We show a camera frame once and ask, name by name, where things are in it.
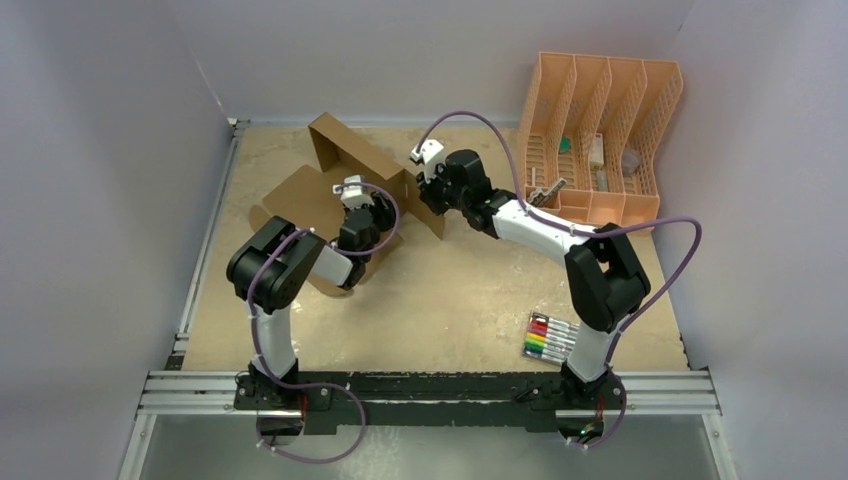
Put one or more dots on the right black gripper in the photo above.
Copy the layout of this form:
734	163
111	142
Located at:
429	183

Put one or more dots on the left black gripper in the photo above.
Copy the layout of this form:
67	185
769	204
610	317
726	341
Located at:
383	210

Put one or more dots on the brown cardboard box sheet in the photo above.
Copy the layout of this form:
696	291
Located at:
305	197

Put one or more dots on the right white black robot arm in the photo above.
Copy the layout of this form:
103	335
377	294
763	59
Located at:
606	280

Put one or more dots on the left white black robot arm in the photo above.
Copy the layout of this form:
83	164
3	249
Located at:
270	269

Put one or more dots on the white paper box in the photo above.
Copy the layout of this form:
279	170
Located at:
596	151

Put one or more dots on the black white striped item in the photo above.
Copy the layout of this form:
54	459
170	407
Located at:
542	197

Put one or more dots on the green small object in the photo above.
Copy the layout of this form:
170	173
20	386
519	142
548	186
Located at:
565	144

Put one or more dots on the orange plastic file organizer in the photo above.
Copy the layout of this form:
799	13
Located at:
590	130

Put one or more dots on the clear plastic cup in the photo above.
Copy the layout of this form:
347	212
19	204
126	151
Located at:
631	160

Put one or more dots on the pack of coloured markers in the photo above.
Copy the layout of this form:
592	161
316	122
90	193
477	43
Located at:
549	339

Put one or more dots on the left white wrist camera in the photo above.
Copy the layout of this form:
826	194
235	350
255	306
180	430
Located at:
353	192

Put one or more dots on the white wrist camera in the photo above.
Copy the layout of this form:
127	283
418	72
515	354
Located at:
353	192
429	156

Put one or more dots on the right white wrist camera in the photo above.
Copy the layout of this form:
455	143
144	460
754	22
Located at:
429	156

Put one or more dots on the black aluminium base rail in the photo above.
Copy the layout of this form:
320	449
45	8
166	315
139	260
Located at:
534	401

